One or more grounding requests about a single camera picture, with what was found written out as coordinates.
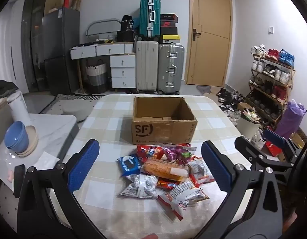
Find large white red snack packet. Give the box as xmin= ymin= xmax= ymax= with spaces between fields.
xmin=158 ymin=180 xmax=210 ymax=221

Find purple candy packet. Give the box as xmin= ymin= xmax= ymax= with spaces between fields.
xmin=163 ymin=145 xmax=197 ymax=167

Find white suitcase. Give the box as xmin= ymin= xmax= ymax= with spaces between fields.
xmin=136 ymin=40 xmax=159 ymax=92

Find white tissue paper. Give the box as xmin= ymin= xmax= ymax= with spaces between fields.
xmin=33 ymin=151 xmax=61 ymax=170

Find red chip packet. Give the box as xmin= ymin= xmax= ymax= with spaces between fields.
xmin=136 ymin=146 xmax=164 ymax=163

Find rows of assorted sneakers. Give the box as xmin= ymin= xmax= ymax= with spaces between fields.
xmin=248 ymin=44 xmax=296 ymax=120

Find silver snack packet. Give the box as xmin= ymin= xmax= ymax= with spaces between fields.
xmin=119 ymin=174 xmax=164 ymax=200

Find black storage box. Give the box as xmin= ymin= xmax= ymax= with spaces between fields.
xmin=117 ymin=30 xmax=137 ymax=42

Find brown cardboard box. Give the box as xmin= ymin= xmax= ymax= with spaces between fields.
xmin=132 ymin=96 xmax=198 ymax=145

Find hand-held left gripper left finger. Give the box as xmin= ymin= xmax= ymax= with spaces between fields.
xmin=17 ymin=139 xmax=109 ymax=239

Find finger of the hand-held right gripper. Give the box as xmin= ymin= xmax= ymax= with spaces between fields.
xmin=262 ymin=129 xmax=302 ymax=156
xmin=234 ymin=136 xmax=293 ymax=171

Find white drawer dresser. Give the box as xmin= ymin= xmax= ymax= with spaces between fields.
xmin=70 ymin=42 xmax=137 ymax=89

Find grey refrigerator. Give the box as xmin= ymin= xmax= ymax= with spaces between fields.
xmin=41 ymin=7 xmax=81 ymax=95

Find wooden door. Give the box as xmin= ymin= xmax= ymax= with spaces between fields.
xmin=185 ymin=0 xmax=233 ymax=86

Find purple plastic bag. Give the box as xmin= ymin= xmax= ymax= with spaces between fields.
xmin=275 ymin=99 xmax=307 ymax=140

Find white marble side table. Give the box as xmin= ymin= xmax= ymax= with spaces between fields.
xmin=0 ymin=113 xmax=80 ymax=200

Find red cookie packet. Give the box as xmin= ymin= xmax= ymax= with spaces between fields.
xmin=156 ymin=179 xmax=181 ymax=193

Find grey doormat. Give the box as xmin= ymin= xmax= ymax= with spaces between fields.
xmin=196 ymin=85 xmax=213 ymax=94

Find silver suitcase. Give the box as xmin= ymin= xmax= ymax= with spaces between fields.
xmin=157 ymin=43 xmax=186 ymax=95

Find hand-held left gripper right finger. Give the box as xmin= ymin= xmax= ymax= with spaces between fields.
xmin=193 ymin=141 xmax=285 ymax=239

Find blue bowl stack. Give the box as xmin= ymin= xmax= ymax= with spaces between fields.
xmin=4 ymin=121 xmax=30 ymax=154

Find plain black shoe box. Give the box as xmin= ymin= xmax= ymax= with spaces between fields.
xmin=160 ymin=27 xmax=178 ymax=36

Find white cylindrical appliance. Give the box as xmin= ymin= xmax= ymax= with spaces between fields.
xmin=7 ymin=91 xmax=32 ymax=128

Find woven laundry basket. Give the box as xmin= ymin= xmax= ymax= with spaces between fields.
xmin=84 ymin=60 xmax=108 ymax=94

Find dark clothing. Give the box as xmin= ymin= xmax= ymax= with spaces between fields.
xmin=0 ymin=80 xmax=19 ymax=110

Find blue cookie packet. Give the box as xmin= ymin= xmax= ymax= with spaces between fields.
xmin=117 ymin=154 xmax=144 ymax=177

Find teal suitcase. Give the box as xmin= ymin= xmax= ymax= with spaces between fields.
xmin=139 ymin=0 xmax=161 ymax=37

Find beige bowl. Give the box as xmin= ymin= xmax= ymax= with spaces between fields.
xmin=15 ymin=126 xmax=39 ymax=157

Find dark glass cabinet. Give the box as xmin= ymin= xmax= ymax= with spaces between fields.
xmin=21 ymin=0 xmax=51 ymax=93

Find white waste bin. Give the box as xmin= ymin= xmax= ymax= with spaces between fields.
xmin=236 ymin=104 xmax=263 ymax=140

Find white sneaker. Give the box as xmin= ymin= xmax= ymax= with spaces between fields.
xmin=250 ymin=129 xmax=267 ymax=150

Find small white red snack packet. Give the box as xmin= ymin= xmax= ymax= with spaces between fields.
xmin=187 ymin=159 xmax=215 ymax=188

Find beige checked tablecloth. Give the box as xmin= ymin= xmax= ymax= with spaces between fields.
xmin=48 ymin=94 xmax=255 ymax=239

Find orange bread packet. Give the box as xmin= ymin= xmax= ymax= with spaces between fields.
xmin=141 ymin=157 xmax=190 ymax=183

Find black paper bag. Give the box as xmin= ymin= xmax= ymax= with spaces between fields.
xmin=121 ymin=15 xmax=134 ymax=32

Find black white patterned rug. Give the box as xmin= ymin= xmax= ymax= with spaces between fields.
xmin=40 ymin=93 xmax=105 ymax=116

